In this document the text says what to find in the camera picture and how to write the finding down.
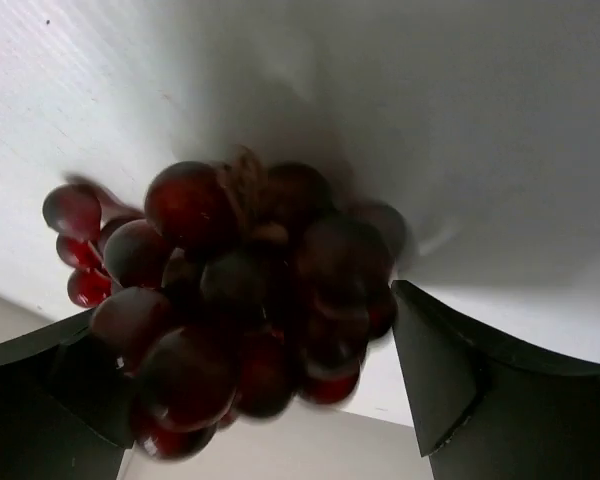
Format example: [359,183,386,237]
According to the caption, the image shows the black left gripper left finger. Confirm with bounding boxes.
[0,312,133,479]

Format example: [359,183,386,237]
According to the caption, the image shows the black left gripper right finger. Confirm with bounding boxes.
[393,281,600,479]

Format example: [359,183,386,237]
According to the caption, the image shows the dark red fake grapes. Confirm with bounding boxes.
[42,148,414,461]

